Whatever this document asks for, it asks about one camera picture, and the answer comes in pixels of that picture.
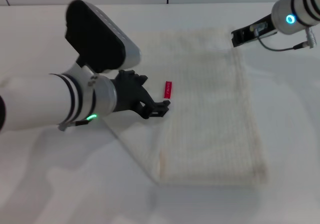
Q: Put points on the white ribbed towel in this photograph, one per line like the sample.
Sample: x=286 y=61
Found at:
x=207 y=114

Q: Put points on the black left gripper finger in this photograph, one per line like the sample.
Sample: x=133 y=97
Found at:
x=150 y=114
x=161 y=105

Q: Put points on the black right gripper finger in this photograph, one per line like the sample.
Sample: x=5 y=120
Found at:
x=236 y=41
x=236 y=33

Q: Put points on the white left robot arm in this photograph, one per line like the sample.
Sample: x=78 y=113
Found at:
x=37 y=101

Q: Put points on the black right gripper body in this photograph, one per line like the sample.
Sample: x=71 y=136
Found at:
x=252 y=32

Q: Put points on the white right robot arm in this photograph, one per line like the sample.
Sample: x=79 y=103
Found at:
x=302 y=6

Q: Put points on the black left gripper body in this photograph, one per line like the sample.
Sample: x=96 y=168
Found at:
x=127 y=94

